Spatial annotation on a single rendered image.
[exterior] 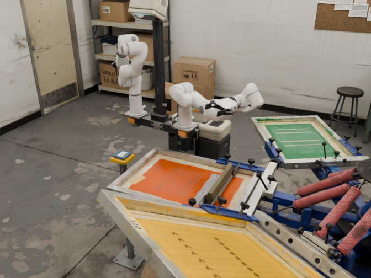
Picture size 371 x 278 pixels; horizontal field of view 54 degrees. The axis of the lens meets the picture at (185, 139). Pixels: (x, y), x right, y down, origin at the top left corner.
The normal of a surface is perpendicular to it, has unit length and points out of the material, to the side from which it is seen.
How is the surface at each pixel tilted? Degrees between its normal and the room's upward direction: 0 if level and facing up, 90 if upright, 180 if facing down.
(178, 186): 0
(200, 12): 90
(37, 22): 90
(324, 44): 90
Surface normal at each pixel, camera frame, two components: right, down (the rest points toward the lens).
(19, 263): 0.00, -0.90
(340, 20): -0.43, 0.40
